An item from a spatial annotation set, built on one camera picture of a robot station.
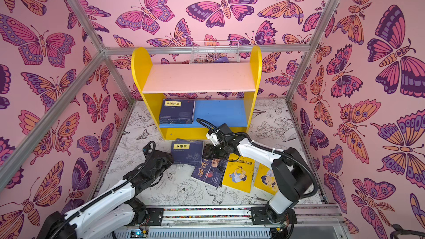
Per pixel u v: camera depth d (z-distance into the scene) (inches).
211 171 33.5
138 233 28.5
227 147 26.3
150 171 24.7
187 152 35.5
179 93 47.5
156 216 28.8
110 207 19.9
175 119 34.6
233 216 29.4
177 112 36.1
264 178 32.8
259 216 28.4
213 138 31.7
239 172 33.7
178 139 38.6
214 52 36.6
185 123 35.3
